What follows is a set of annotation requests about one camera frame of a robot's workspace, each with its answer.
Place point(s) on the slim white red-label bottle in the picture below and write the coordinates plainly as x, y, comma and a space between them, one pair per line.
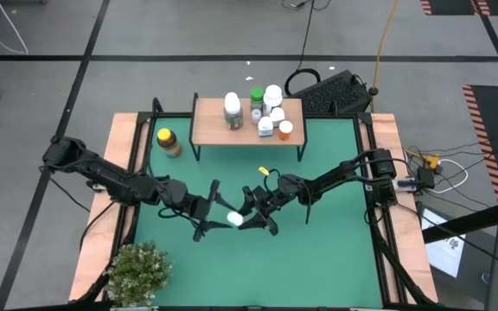
234, 219

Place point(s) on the white bottle blue label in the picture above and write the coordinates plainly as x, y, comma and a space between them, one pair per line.
265, 126

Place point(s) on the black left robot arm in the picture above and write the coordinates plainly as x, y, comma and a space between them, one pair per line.
102, 175

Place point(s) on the black beam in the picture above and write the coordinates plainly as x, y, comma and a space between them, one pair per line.
469, 222

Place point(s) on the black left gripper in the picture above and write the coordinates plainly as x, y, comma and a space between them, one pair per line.
199, 207

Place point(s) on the white screen monitor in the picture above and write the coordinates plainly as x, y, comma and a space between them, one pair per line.
443, 250

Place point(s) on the white Trader Joe's melatonin bottle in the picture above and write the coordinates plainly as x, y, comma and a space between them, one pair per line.
273, 93

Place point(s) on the black table frame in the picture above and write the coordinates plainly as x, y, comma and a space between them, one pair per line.
145, 116

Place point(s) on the black power adapter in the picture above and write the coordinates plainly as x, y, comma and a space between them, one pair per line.
426, 177

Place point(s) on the black perforated box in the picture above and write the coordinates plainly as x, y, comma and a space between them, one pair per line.
331, 93

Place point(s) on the yellow power plug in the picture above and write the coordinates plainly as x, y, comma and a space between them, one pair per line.
432, 162

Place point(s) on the orange pill bottle white cap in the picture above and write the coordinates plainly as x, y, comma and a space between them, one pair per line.
285, 127

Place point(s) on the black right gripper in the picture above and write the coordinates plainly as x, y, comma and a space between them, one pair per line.
270, 201

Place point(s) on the green caffeine bottle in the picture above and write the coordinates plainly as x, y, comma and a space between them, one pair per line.
257, 94

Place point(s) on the amber fish oil bottle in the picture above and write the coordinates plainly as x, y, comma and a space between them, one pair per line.
169, 144

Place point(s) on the wooden shelf black legs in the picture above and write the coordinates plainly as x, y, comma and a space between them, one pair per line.
212, 125

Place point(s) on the white bottle purple label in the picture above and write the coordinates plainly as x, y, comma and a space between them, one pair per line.
277, 115

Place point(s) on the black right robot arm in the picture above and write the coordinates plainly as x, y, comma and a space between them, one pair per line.
340, 177

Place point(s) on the potted green plant black pot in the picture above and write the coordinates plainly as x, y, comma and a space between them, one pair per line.
138, 274

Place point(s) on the green orange-label bottle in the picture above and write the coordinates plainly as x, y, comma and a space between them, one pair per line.
233, 105

